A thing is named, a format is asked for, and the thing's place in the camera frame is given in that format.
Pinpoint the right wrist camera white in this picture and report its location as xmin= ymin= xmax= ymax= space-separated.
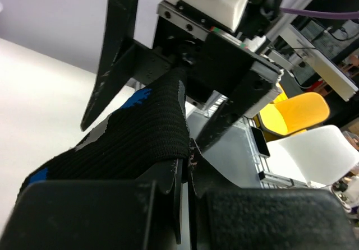
xmin=167 ymin=0 xmax=248 ymax=32

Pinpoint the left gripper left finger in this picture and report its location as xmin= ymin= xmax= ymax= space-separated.
xmin=1 ymin=160 xmax=182 ymax=249

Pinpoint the white chair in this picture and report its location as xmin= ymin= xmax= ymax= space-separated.
xmin=267 ymin=125 xmax=358 ymax=186

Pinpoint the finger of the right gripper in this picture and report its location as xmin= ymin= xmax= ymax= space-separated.
xmin=80 ymin=0 xmax=138 ymax=131

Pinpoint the black patterned sock front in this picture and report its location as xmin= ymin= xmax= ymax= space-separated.
xmin=17 ymin=68 xmax=190 ymax=197

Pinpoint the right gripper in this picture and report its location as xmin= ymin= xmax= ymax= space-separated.
xmin=129 ymin=0 xmax=282 ymax=152

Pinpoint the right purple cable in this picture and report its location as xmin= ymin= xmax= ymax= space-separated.
xmin=280 ymin=6 xmax=359 ymax=21

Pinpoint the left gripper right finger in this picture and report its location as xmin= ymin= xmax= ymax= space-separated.
xmin=187 ymin=141 xmax=358 ymax=249

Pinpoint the yellow chair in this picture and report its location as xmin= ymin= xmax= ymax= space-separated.
xmin=254 ymin=92 xmax=330 ymax=142

